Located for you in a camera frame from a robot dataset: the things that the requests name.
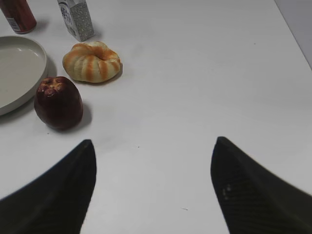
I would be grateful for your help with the beige round plate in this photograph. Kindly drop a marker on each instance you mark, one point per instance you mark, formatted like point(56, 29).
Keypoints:
point(23, 65)

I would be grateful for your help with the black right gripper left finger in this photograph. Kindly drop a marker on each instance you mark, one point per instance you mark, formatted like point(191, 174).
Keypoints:
point(57, 201)

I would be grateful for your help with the red soda can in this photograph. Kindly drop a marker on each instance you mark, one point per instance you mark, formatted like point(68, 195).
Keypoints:
point(18, 15)

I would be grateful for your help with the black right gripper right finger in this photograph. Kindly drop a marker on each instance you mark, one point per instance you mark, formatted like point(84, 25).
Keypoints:
point(252, 199)

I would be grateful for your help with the dark red apple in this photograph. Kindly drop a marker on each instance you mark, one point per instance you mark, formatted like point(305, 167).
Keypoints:
point(58, 103)

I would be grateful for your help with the white milk carton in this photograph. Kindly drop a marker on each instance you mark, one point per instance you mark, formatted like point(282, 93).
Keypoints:
point(77, 19)

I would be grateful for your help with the orange striped bread roll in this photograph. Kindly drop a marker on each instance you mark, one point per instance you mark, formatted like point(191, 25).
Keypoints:
point(92, 62)

